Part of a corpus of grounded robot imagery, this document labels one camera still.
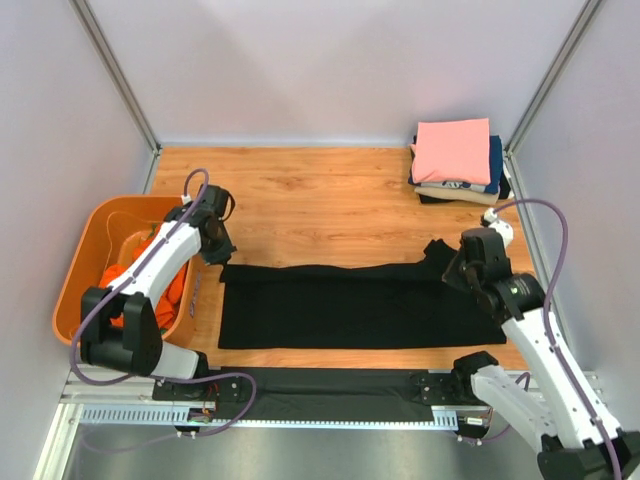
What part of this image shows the black t-shirt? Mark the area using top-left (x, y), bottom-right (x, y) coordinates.
top-left (497, 170), bottom-right (513, 202)
top-left (218, 240), bottom-right (506, 350)

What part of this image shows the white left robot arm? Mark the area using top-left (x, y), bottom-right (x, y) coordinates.
top-left (71, 185), bottom-right (236, 401)

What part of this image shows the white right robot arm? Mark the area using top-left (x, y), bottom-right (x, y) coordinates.
top-left (443, 227), bottom-right (639, 479)

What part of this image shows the beige folded t-shirt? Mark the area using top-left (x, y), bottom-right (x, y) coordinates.
top-left (414, 186), bottom-right (499, 206)

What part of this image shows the white printed folded t-shirt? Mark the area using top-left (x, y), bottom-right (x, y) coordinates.
top-left (420, 181), bottom-right (499, 195)

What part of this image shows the black folded t-shirt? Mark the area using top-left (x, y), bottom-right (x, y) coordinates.
top-left (497, 170), bottom-right (513, 202)

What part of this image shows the orange plastic basket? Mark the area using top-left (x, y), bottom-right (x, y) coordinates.
top-left (52, 195), bottom-right (182, 346)

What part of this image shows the navy folded t-shirt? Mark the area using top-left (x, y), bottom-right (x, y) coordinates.
top-left (484, 135), bottom-right (503, 195)

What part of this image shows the pink folded t-shirt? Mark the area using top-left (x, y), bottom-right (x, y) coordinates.
top-left (411, 118), bottom-right (491, 185)

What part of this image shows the black cloth strip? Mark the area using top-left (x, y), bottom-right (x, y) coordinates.
top-left (244, 368), bottom-right (432, 420)

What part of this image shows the right aluminium frame post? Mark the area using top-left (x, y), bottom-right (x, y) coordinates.
top-left (505, 0), bottom-right (606, 287)

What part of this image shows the aluminium frame post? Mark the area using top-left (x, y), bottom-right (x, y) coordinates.
top-left (69, 0), bottom-right (162, 193)
top-left (505, 0), bottom-right (606, 287)

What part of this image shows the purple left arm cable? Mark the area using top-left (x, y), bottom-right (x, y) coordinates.
top-left (68, 168), bottom-right (258, 454)

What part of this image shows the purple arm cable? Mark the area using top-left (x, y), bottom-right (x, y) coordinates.
top-left (457, 198), bottom-right (626, 480)
top-left (68, 168), bottom-right (258, 454)

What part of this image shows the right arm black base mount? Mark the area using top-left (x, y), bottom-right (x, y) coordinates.
top-left (409, 370), bottom-right (483, 406)

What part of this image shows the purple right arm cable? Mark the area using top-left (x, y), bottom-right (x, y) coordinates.
top-left (457, 198), bottom-right (626, 480)

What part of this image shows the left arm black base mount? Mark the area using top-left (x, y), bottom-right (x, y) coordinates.
top-left (152, 351), bottom-right (249, 403)

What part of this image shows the slotted grey cable duct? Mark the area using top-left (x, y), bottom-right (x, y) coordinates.
top-left (78, 404), bottom-right (492, 431)

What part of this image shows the aluminium front rail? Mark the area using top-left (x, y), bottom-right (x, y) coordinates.
top-left (60, 362), bottom-right (610, 414)

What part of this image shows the left aluminium frame post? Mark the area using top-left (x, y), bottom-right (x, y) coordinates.
top-left (69, 0), bottom-right (162, 193)

